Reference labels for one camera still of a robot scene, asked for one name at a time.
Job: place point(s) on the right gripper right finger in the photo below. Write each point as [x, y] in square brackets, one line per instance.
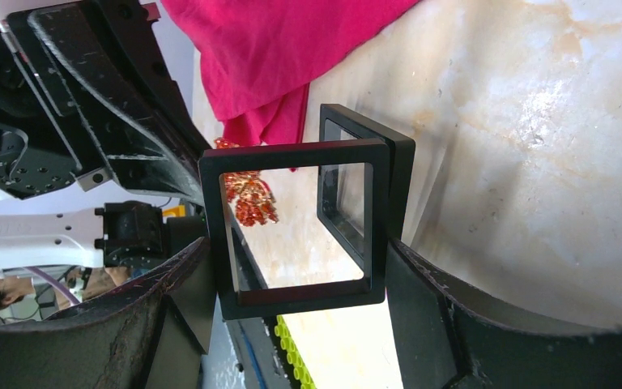
[450, 334]

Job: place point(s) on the magenta red garment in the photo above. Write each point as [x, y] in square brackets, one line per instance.
[258, 58]

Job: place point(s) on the black square frame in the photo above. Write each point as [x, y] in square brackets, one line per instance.
[304, 267]
[345, 191]

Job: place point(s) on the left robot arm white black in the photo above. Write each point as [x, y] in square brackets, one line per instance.
[128, 233]

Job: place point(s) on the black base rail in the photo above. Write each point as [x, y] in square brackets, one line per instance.
[261, 358]

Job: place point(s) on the gold orange brooch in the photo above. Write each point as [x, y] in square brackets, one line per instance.
[253, 199]

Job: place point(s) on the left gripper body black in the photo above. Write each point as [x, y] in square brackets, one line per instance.
[43, 145]

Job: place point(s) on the lime green lego brick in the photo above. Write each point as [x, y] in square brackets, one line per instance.
[300, 371]

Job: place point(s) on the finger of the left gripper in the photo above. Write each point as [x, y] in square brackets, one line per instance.
[130, 24]
[143, 154]

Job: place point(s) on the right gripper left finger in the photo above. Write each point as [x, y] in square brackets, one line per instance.
[149, 333]

